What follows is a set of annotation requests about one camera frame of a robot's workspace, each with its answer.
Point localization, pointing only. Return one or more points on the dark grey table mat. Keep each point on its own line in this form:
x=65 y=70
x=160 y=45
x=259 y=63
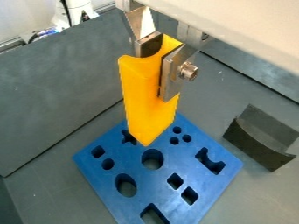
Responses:
x=57 y=82

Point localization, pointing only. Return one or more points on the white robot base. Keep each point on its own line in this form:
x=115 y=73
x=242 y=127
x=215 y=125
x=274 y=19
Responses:
x=71 y=12

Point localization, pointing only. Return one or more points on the black curved holder block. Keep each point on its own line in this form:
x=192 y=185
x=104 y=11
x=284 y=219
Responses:
x=262 y=137

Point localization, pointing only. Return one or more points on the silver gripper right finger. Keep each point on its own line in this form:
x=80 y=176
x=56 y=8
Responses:
x=177 y=68

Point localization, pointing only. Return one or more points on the blue shape sorter board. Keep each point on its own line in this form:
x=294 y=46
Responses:
x=165 y=182

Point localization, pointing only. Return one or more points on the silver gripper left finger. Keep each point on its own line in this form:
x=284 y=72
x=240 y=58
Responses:
x=145 y=38

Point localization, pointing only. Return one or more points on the yellow arch block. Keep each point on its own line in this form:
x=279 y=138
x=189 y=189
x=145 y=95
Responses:
x=148 y=114

